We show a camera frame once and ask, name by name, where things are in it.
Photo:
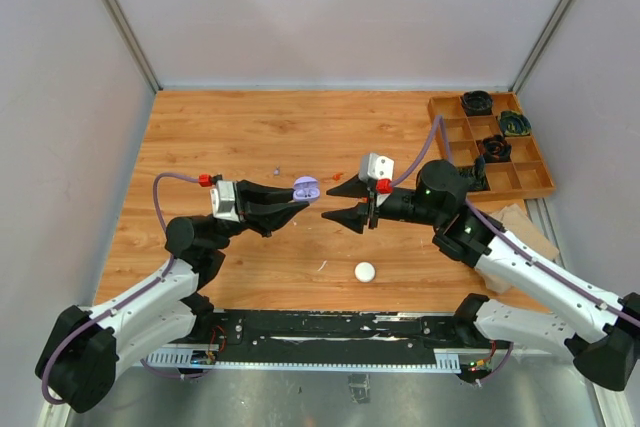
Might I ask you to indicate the white earbud charging case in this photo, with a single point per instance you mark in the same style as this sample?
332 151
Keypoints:
365 272

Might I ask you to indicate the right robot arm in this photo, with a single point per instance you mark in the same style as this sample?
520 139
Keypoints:
597 330

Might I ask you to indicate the wooden compartment tray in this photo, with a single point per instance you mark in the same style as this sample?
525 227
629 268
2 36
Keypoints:
525 177

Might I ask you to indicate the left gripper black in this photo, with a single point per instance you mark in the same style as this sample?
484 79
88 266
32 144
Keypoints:
262 213

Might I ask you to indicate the dark green rolled sock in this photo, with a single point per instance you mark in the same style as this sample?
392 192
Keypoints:
514 124

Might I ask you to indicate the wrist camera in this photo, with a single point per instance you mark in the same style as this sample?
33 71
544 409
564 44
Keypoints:
223 197
376 171

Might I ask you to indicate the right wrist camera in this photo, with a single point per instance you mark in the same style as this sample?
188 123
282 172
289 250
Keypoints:
376 171

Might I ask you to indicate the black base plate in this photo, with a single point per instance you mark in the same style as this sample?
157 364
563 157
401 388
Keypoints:
327 338

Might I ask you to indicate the purple earbud charging case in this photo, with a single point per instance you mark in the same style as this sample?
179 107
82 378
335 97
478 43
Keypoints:
306 189

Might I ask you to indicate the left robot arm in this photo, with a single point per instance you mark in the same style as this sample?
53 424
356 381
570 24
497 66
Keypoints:
90 347

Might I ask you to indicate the black orange rolled sock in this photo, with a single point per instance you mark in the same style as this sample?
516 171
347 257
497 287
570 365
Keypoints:
495 149

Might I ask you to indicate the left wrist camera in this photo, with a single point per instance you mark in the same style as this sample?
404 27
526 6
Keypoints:
223 197

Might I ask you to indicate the beige cloth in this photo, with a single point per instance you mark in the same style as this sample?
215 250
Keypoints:
514 218

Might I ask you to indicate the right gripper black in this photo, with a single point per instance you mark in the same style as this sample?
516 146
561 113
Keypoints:
356 216

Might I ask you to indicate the dark blue rolled sock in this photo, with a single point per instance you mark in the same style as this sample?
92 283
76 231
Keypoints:
475 175

